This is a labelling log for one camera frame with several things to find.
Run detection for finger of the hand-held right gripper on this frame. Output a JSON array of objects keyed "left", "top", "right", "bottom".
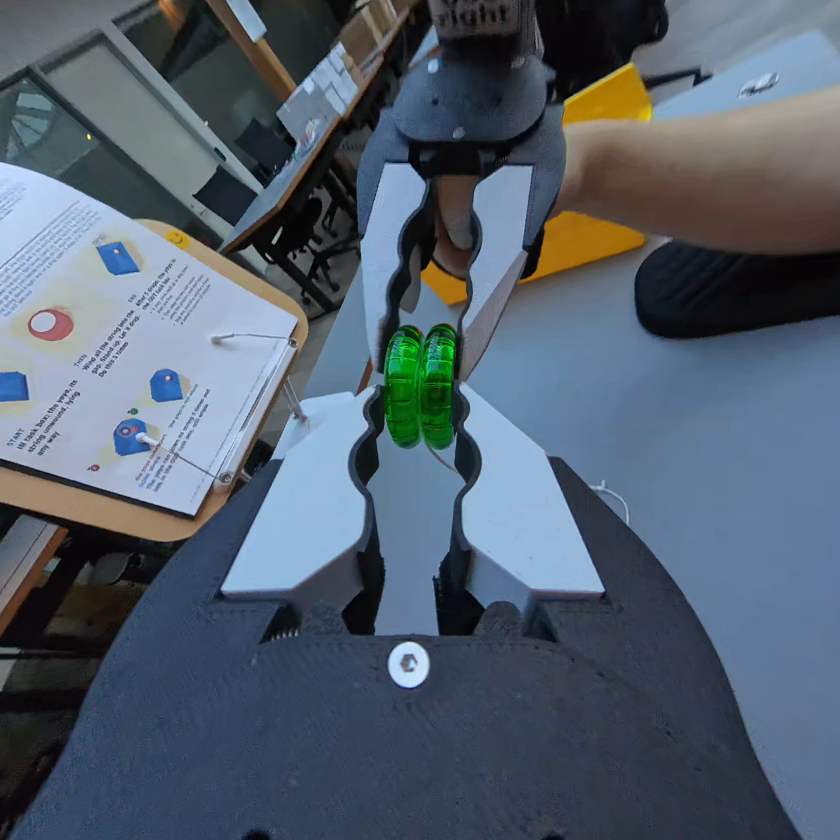
[
  {"left": 457, "top": 164, "right": 536, "bottom": 382},
  {"left": 361, "top": 163, "right": 434, "bottom": 375}
]

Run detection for black textured pad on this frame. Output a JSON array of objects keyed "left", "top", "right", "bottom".
[{"left": 633, "top": 239, "right": 840, "bottom": 340}]

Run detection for person's right forearm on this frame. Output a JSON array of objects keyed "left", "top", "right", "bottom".
[{"left": 554, "top": 85, "right": 840, "bottom": 257}]

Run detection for instruction sheet on wooden stand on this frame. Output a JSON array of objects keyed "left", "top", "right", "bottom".
[{"left": 0, "top": 220, "right": 309, "bottom": 542}]

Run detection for black office chair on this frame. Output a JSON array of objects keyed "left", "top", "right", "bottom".
[{"left": 259, "top": 197, "right": 358, "bottom": 312}]

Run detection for white yoyo string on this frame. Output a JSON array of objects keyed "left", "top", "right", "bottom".
[{"left": 423, "top": 443, "right": 632, "bottom": 526}]

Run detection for white stand base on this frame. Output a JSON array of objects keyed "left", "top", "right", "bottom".
[{"left": 270, "top": 392, "right": 361, "bottom": 460}]

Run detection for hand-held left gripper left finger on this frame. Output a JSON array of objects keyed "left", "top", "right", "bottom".
[{"left": 220, "top": 386, "right": 385, "bottom": 602}]

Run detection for wooden post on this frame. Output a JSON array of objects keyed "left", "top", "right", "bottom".
[{"left": 203, "top": 0, "right": 298, "bottom": 102}]

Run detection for clear plastic packs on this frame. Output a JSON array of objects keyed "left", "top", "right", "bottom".
[{"left": 276, "top": 42, "right": 365, "bottom": 142}]

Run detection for long wood-edged desk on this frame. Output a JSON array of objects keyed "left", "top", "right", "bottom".
[{"left": 220, "top": 0, "right": 421, "bottom": 257}]

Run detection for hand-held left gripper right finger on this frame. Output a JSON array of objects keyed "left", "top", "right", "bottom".
[{"left": 449, "top": 381, "right": 606, "bottom": 611}]

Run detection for printed instruction sheet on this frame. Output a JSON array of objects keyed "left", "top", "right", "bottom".
[{"left": 0, "top": 161, "right": 299, "bottom": 519}]

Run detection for green transparent yoyo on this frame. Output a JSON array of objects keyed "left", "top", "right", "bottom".
[{"left": 382, "top": 323, "right": 458, "bottom": 452}]

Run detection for stack of cardboard boxes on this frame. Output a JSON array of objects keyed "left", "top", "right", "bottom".
[{"left": 335, "top": 0, "right": 411, "bottom": 70}]

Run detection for person's right hand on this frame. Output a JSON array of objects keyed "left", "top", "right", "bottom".
[{"left": 430, "top": 174, "right": 483, "bottom": 280}]

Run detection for clear acrylic ledge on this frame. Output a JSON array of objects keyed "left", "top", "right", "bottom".
[{"left": 211, "top": 331, "right": 309, "bottom": 487}]

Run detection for yellow box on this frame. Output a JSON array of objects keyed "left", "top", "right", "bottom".
[{"left": 420, "top": 62, "right": 654, "bottom": 306}]

